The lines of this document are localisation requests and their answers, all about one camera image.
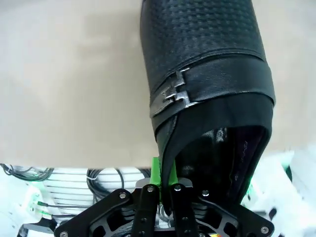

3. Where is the white wire cable tray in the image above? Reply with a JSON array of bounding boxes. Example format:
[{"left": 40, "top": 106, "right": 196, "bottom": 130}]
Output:
[{"left": 44, "top": 167, "right": 154, "bottom": 215}]

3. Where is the black cable coil with tie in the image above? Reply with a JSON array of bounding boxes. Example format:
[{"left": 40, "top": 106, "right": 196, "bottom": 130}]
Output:
[{"left": 86, "top": 167, "right": 124, "bottom": 198}]

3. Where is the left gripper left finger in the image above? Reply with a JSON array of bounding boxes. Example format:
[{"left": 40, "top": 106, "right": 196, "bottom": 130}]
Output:
[{"left": 54, "top": 157, "right": 162, "bottom": 237}]

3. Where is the black buckle shoe with stuffing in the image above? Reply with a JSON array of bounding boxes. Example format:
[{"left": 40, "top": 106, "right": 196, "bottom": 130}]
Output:
[{"left": 139, "top": 0, "right": 277, "bottom": 215}]

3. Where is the black box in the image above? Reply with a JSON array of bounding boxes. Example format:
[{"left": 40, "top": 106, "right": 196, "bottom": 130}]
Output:
[{"left": 22, "top": 217, "right": 59, "bottom": 235}]

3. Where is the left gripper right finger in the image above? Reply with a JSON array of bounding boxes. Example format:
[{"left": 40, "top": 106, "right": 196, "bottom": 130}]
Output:
[{"left": 170, "top": 160, "right": 274, "bottom": 237}]

